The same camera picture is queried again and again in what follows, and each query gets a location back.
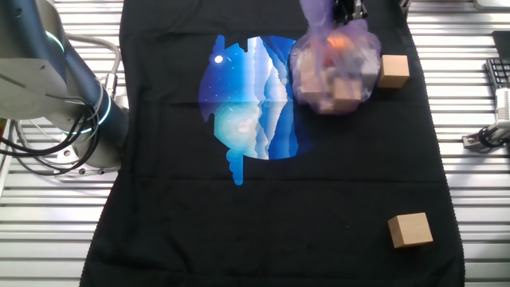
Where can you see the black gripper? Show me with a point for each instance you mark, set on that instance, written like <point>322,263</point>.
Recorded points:
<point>350,4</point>

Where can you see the purple translucent plastic bag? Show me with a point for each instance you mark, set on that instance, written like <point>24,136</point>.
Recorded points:
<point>338,75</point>

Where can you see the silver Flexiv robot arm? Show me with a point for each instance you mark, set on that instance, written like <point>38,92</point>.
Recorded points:
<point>79,91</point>

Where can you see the orange block inside bag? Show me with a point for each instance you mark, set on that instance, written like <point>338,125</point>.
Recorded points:
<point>339,42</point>

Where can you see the wooden block inside bag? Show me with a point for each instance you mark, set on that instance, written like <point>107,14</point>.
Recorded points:
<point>312,85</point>
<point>346,92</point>

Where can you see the plain wooden cube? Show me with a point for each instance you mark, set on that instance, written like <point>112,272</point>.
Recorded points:
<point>410,230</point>
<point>394,71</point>

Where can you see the black flat device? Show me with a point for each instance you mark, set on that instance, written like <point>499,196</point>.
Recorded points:
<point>502,44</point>

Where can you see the black computer keyboard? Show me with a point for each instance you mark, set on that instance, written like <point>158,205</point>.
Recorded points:
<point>500,73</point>

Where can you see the black cloth with blue print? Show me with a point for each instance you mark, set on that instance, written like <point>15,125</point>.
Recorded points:
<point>279,219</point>

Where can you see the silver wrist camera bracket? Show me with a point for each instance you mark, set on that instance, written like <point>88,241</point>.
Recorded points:
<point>405,3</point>

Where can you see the metal table bracket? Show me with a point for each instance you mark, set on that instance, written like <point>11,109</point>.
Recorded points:
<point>472,140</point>

